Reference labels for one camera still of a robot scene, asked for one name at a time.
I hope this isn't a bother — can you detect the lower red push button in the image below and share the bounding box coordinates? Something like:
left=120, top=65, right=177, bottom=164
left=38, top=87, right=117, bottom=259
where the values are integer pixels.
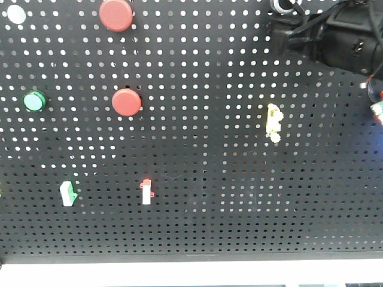
left=112, top=88, right=142, bottom=117

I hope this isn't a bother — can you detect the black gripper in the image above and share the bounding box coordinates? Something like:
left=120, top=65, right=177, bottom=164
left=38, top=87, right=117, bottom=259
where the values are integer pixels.
left=267, top=1, right=382, bottom=75

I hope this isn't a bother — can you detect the green toggle switch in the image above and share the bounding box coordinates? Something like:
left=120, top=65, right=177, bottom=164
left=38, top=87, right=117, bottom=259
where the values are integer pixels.
left=59, top=181, right=78, bottom=207

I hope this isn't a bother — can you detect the white standing desk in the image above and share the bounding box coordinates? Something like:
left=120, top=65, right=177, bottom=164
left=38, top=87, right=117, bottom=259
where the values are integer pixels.
left=1, top=259, right=382, bottom=286

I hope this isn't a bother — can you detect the upper red push button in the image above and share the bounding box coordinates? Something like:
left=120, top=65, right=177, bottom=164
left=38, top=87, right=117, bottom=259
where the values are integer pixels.
left=99, top=0, right=133, bottom=32

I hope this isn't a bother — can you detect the red toggle switch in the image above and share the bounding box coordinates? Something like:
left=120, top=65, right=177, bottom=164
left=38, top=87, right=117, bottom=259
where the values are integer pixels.
left=139, top=179, right=155, bottom=205

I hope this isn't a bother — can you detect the green push button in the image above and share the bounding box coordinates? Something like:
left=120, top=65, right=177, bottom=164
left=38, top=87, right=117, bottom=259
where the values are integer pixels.
left=23, top=90, right=47, bottom=111

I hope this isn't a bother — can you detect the red push button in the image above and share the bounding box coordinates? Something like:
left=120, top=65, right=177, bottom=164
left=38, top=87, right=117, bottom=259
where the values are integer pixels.
left=99, top=0, right=133, bottom=32
left=112, top=88, right=142, bottom=117

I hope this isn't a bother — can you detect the white push button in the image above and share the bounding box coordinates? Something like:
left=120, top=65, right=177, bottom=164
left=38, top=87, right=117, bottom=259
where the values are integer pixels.
left=7, top=4, right=26, bottom=25

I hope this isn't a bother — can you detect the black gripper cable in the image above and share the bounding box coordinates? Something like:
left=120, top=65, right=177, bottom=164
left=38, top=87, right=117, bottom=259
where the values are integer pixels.
left=270, top=0, right=383, bottom=45

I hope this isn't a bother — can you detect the black perforated pegboard panel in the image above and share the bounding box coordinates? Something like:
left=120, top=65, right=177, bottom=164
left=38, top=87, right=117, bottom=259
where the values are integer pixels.
left=1, top=1, right=382, bottom=265

